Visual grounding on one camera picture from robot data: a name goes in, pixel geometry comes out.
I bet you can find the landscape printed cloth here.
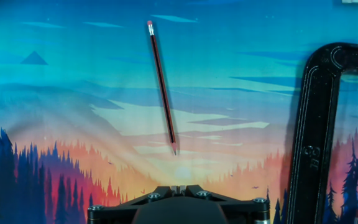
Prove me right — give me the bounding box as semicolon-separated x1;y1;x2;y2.
0;0;358;224

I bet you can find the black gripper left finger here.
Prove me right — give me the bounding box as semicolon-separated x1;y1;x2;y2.
87;185;178;224

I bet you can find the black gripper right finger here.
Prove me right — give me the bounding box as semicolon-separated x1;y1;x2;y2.
178;184;272;224

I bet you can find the black metal C-clamp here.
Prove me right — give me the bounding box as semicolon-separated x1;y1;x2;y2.
286;42;358;224

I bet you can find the red and black pencil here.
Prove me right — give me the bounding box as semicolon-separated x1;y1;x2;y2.
146;20;178;156

